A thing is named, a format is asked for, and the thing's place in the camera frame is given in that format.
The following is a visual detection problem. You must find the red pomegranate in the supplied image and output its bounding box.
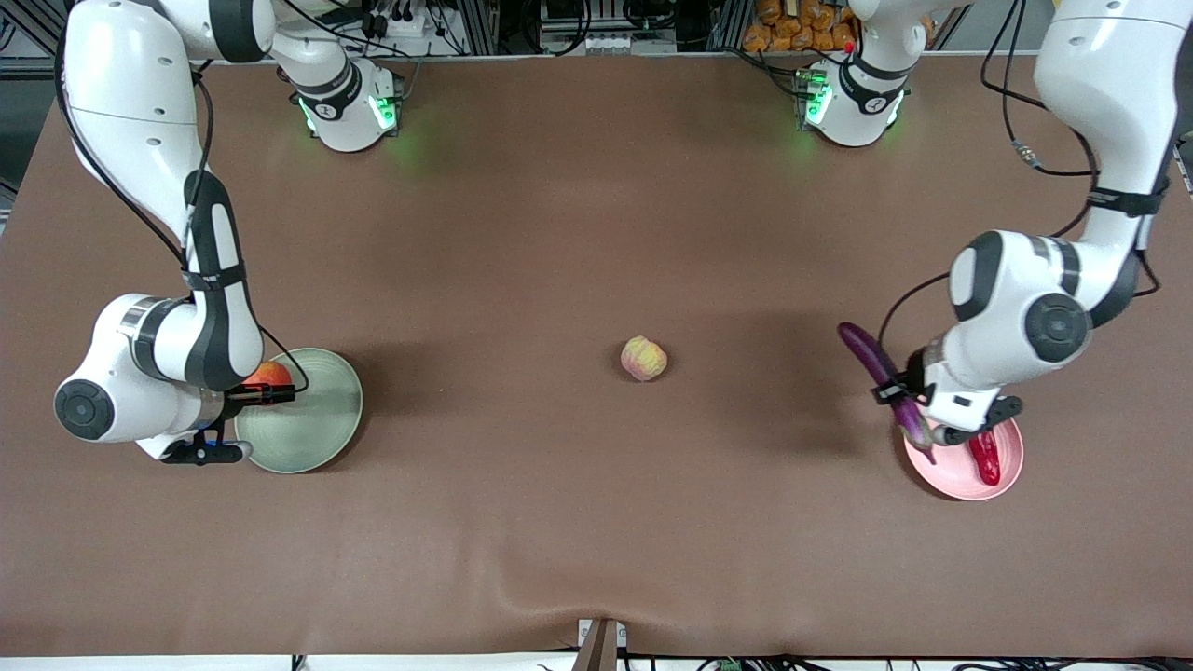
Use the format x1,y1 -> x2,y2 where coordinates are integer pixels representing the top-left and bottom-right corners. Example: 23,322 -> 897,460
242,361 -> 294,392

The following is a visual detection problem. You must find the purple eggplant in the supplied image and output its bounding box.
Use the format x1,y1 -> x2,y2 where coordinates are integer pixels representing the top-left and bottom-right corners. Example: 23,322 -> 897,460
837,322 -> 939,465

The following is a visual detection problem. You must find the red chili pepper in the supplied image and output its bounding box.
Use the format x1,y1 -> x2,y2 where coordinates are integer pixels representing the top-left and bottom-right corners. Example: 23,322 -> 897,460
969,431 -> 1002,486

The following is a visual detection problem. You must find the yellow pink peach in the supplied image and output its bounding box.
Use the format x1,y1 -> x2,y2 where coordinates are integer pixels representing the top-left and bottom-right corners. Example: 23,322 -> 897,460
621,335 -> 669,383

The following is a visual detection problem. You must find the pale green plate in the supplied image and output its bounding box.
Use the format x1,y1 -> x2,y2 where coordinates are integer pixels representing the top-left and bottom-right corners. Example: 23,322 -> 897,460
235,348 -> 363,474

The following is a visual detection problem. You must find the pink plate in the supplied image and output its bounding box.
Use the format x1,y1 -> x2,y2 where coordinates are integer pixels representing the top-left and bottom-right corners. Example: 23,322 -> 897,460
902,410 -> 1024,502

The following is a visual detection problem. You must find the brown table cover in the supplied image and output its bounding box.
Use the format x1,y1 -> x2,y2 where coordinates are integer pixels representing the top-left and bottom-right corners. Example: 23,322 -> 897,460
0,51 -> 1193,659

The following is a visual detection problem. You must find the pile of orange buns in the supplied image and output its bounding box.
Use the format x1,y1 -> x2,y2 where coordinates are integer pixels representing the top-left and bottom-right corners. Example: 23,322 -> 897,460
743,0 -> 858,53

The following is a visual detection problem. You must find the white power strip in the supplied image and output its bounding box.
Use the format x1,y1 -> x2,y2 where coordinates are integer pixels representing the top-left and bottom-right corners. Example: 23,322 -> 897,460
359,7 -> 430,38

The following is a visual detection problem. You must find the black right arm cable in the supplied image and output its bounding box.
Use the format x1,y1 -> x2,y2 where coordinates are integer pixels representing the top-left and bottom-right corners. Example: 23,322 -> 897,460
54,0 -> 310,397

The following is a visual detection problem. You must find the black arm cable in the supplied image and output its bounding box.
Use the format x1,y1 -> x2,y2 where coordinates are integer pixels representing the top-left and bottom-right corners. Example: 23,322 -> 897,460
54,0 -> 310,397
876,0 -> 1177,392

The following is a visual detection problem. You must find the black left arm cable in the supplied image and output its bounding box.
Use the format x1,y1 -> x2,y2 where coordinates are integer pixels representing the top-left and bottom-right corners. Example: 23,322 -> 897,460
876,0 -> 1177,392

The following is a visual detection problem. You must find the metal table clamp bracket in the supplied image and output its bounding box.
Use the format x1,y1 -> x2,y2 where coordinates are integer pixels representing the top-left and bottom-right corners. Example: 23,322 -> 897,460
576,618 -> 628,671

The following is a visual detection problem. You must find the aluminium frame post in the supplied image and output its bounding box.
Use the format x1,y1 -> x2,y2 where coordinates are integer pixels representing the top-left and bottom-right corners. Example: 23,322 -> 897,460
461,0 -> 500,55
708,0 -> 751,52

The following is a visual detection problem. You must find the aluminium frame strut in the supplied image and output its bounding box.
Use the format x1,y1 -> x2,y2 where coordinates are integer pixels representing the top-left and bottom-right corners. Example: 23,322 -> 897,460
0,0 -> 71,89

